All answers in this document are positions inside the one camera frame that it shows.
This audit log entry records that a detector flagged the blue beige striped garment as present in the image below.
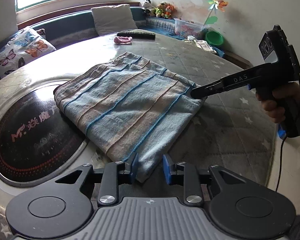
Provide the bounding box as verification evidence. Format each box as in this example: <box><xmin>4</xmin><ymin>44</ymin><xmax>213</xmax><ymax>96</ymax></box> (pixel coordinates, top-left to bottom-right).
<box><xmin>54</xmin><ymin>52</ymin><xmax>204</xmax><ymax>182</ymax></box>

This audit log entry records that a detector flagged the right hand holding gripper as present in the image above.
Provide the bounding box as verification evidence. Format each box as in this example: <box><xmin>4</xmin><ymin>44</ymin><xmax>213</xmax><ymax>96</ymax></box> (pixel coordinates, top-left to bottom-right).
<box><xmin>255</xmin><ymin>82</ymin><xmax>300</xmax><ymax>124</ymax></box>

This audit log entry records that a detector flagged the green plastic basin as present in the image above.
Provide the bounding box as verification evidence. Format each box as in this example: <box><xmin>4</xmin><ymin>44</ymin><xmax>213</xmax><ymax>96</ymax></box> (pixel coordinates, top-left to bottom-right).
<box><xmin>205</xmin><ymin>30</ymin><xmax>224</xmax><ymax>47</ymax></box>

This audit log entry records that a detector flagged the crumpled beige cloth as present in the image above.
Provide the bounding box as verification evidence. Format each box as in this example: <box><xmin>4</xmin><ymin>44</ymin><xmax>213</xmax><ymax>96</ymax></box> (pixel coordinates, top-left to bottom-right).
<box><xmin>185</xmin><ymin>35</ymin><xmax>217</xmax><ymax>54</ymax></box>

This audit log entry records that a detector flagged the colourful paper pinwheel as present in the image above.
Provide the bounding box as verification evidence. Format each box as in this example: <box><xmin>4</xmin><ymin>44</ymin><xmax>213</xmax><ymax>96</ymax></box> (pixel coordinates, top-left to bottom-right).
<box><xmin>203</xmin><ymin>0</ymin><xmax>229</xmax><ymax>26</ymax></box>

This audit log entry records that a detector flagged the grey star quilted cover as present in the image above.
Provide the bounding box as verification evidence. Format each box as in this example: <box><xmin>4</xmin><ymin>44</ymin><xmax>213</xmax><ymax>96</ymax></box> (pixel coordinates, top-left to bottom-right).
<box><xmin>0</xmin><ymin>31</ymin><xmax>278</xmax><ymax>240</ymax></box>

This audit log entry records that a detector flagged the clear plastic storage box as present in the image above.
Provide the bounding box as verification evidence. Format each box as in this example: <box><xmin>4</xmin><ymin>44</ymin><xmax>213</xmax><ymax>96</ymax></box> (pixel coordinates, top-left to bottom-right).
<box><xmin>174</xmin><ymin>18</ymin><xmax>204</xmax><ymax>40</ymax></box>

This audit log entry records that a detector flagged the orange plush toy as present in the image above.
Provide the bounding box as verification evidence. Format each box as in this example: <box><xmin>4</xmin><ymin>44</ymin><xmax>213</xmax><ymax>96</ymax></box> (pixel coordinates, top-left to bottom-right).
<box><xmin>164</xmin><ymin>3</ymin><xmax>175</xmax><ymax>19</ymax></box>

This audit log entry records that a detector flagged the small pink object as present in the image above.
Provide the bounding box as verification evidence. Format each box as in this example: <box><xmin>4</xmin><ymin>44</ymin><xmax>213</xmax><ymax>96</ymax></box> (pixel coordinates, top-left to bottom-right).
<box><xmin>114</xmin><ymin>36</ymin><xmax>133</xmax><ymax>45</ymax></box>

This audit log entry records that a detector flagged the black remote control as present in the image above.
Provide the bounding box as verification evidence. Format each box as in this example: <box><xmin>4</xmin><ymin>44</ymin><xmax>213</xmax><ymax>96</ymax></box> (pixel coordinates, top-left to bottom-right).
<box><xmin>117</xmin><ymin>31</ymin><xmax>155</xmax><ymax>40</ymax></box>

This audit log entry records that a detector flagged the yellow green plush toy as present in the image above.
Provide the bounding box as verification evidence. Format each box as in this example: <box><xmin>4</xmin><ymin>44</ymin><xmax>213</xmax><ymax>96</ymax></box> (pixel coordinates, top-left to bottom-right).
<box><xmin>154</xmin><ymin>2</ymin><xmax>168</xmax><ymax>18</ymax></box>

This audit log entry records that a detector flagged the black white plush toy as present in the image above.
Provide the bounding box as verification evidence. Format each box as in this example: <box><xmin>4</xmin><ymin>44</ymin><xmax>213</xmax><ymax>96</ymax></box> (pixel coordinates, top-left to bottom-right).
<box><xmin>142</xmin><ymin>0</ymin><xmax>155</xmax><ymax>17</ymax></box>

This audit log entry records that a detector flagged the grey square cushion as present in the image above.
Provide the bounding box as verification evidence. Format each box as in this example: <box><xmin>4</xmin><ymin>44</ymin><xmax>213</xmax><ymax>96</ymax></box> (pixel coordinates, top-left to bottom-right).
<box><xmin>91</xmin><ymin>4</ymin><xmax>137</xmax><ymax>36</ymax></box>

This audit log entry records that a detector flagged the blue sofa bench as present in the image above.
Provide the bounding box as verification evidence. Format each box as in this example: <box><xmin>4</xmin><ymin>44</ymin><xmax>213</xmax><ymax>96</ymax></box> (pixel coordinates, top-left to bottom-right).
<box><xmin>0</xmin><ymin>4</ymin><xmax>225</xmax><ymax>61</ymax></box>

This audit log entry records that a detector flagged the butterfly print pillow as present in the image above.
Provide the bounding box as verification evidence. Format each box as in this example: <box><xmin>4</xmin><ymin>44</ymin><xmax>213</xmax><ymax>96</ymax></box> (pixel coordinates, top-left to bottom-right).
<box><xmin>0</xmin><ymin>27</ymin><xmax>56</xmax><ymax>79</ymax></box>

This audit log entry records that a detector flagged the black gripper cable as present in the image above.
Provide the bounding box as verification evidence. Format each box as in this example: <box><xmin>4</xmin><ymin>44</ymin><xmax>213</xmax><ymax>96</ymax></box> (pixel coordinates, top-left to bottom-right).
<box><xmin>275</xmin><ymin>80</ymin><xmax>300</xmax><ymax>193</ymax></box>

